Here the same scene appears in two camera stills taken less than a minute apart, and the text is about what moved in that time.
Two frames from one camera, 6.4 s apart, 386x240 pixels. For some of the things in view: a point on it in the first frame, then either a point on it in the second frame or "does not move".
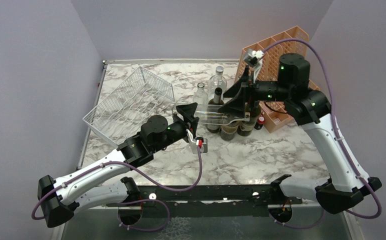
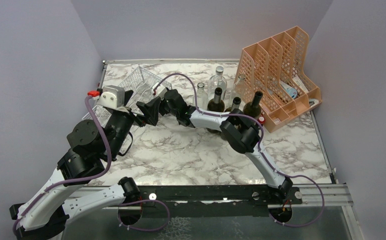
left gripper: (188, 112) -> (139, 120)
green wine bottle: (213, 118) does not move
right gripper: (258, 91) -> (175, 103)
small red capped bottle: (261, 121) does not move
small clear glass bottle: (200, 97) does not move
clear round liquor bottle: (217, 81) does not move
